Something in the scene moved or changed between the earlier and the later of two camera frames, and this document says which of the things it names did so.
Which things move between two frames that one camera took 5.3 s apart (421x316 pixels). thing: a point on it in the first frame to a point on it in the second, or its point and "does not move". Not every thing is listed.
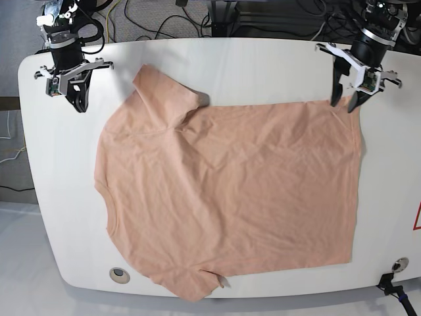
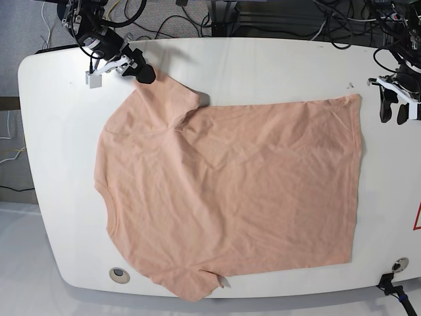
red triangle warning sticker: [415, 226] does not move
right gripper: [360, 65] to [406, 83]
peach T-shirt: [198, 192] does not move
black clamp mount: [386, 285] does not move
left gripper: [68, 61] to [120, 58]
